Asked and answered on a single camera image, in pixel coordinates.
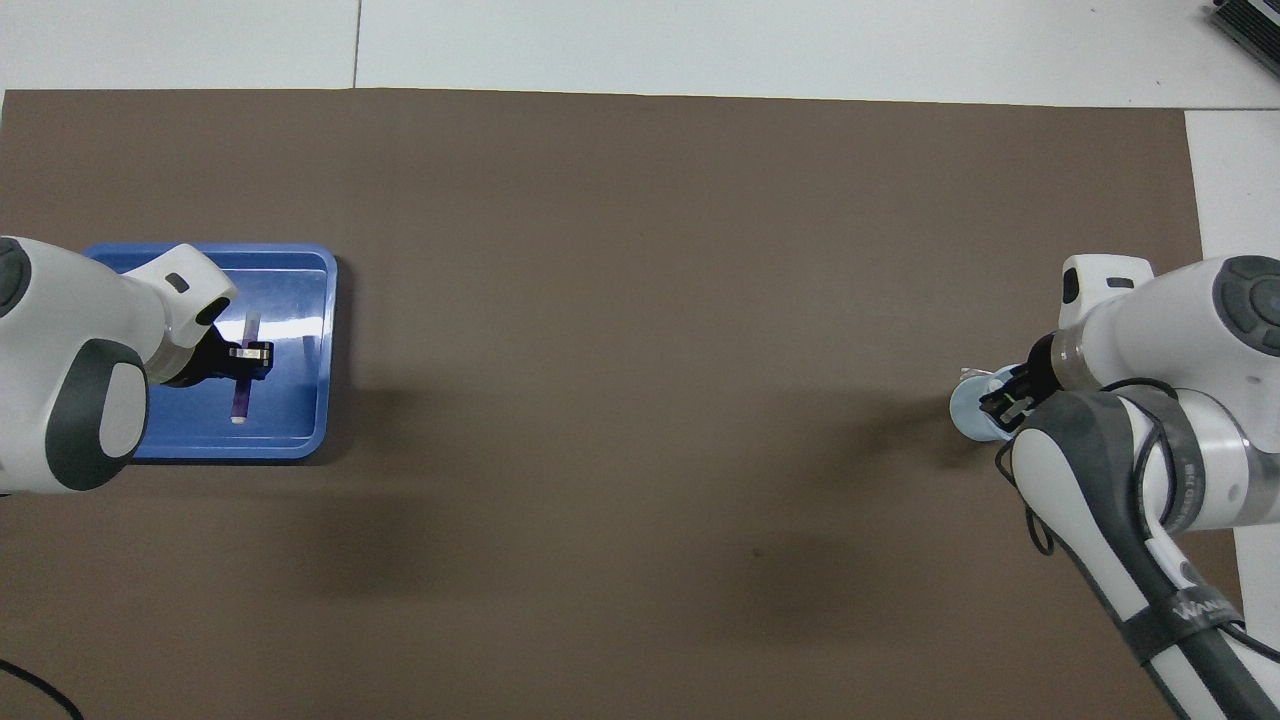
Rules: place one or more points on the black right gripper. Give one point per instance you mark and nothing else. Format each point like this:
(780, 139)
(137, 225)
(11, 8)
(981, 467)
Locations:
(1045, 370)

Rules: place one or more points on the translucent plastic cup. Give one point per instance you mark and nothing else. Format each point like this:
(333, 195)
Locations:
(965, 410)

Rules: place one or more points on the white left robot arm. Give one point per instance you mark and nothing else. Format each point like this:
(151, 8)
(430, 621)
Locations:
(70, 350)

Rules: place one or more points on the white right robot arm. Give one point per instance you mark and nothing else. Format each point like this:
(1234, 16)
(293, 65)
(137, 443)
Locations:
(1170, 340)

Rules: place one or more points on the brown table mat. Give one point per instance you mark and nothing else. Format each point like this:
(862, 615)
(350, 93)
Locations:
(640, 300)

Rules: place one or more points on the grey ribbed device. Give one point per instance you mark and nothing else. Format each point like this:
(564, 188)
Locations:
(1250, 22)

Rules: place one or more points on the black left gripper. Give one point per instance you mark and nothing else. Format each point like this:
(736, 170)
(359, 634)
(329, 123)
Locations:
(205, 360)

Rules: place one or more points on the blue plastic tray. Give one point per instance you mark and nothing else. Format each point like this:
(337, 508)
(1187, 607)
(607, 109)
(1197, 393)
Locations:
(295, 400)

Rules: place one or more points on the purple pen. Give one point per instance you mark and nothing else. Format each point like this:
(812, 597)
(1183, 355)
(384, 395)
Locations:
(241, 400)

